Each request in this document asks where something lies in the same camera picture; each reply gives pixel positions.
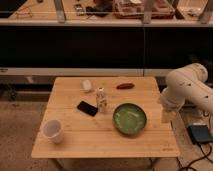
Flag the eyeglasses on shelf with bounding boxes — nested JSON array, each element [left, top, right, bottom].
[[15, 7, 33, 18]]

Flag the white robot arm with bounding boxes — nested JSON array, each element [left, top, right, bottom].
[[159, 63, 213, 123]]

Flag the brown sausage-shaped object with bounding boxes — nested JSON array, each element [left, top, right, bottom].
[[116, 83, 135, 89]]

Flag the small clear plastic bottle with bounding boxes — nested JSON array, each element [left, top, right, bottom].
[[96, 87, 107, 113]]

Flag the green ceramic bowl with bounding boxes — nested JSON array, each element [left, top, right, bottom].
[[112, 103, 147, 136]]

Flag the black rectangular phone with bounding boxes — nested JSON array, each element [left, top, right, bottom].
[[77, 101, 98, 117]]

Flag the black cable on floor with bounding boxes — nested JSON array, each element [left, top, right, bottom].
[[177, 111, 213, 171]]

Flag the wooden table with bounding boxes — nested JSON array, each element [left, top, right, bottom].
[[31, 76, 181, 171]]

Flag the white plastic cup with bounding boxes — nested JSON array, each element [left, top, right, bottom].
[[42, 120, 63, 144]]

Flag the tray of items on shelf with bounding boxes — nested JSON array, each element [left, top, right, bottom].
[[113, 0, 175, 19]]

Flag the dark gadget on shelf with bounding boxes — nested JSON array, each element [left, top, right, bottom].
[[74, 4, 86, 16]]

